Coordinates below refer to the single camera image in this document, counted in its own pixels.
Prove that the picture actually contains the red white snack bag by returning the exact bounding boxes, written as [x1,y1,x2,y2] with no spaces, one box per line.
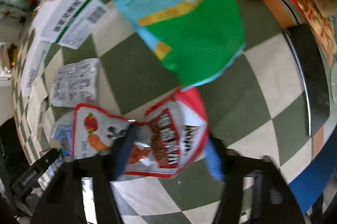
[72,88,209,180]

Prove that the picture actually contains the silver pill blister pack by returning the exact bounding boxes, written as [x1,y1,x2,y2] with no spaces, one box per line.
[50,58,99,108]

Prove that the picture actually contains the small blue white packet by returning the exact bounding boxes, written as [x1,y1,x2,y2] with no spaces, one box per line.
[51,111,74,162]

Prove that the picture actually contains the green white checkered mat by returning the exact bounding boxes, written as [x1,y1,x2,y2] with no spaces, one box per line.
[11,0,314,224]

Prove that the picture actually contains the blue chair seat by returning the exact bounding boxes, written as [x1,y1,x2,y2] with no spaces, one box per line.
[289,128,337,214]

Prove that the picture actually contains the white paper tissue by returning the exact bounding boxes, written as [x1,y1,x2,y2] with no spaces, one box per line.
[27,77,48,141]

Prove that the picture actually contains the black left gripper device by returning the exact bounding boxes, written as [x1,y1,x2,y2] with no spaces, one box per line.
[11,148,60,198]

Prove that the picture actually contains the long white toothpaste box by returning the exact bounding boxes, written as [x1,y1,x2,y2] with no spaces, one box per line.
[21,37,51,97]

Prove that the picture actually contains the blue green snack bag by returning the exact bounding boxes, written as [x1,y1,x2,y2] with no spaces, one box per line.
[114,0,245,89]

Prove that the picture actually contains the white green medicine box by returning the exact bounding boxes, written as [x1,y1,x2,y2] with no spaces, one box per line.
[37,0,108,50]

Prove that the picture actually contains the black flat tray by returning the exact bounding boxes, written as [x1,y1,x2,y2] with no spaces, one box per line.
[283,24,330,137]

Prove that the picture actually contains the red yellow snack package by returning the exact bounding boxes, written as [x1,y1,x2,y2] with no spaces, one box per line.
[291,0,336,67]

